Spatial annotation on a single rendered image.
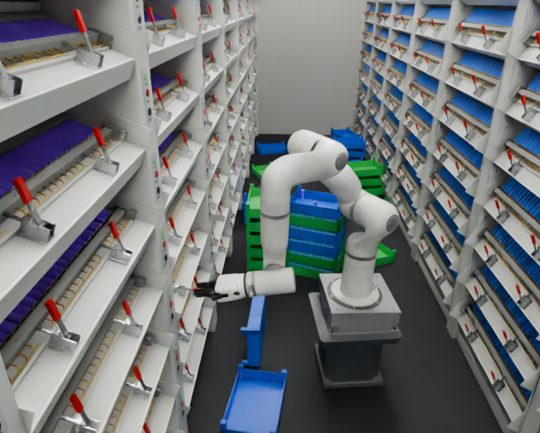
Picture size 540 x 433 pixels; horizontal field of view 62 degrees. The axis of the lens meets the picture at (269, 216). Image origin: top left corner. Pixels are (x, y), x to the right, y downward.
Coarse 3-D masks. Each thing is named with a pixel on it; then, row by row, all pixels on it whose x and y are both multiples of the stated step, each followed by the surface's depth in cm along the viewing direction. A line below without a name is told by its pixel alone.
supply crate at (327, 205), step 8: (296, 192) 257; (304, 192) 259; (312, 192) 257; (320, 192) 256; (296, 200) 257; (304, 200) 258; (312, 200) 258; (320, 200) 258; (328, 200) 256; (336, 200) 254; (296, 208) 243; (304, 208) 241; (312, 208) 239; (320, 208) 238; (328, 208) 236; (336, 208) 248; (328, 216) 238; (336, 216) 237
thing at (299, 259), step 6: (288, 252) 256; (342, 252) 259; (288, 258) 258; (294, 258) 257; (300, 258) 255; (306, 258) 254; (312, 258) 252; (306, 264) 255; (312, 264) 254; (318, 264) 253; (324, 264) 251; (330, 264) 250; (336, 264) 248; (336, 270) 250
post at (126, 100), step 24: (48, 0) 90; (72, 0) 90; (96, 0) 90; (120, 0) 90; (120, 24) 92; (144, 24) 100; (144, 48) 101; (96, 96) 98; (120, 96) 98; (144, 120) 102; (144, 168) 105; (120, 192) 108; (144, 192) 108; (144, 264) 117; (168, 264) 126; (168, 360) 131
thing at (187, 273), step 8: (192, 224) 188; (200, 224) 190; (208, 224) 190; (192, 232) 188; (200, 232) 191; (208, 232) 191; (200, 240) 185; (184, 248) 175; (184, 256) 171; (192, 256) 173; (200, 256) 175; (184, 264) 166; (192, 264) 169; (176, 272) 160; (184, 272) 162; (192, 272) 164; (184, 280) 158; (176, 296) 149; (176, 304) 146; (184, 304) 147; (176, 312) 135; (176, 320) 137
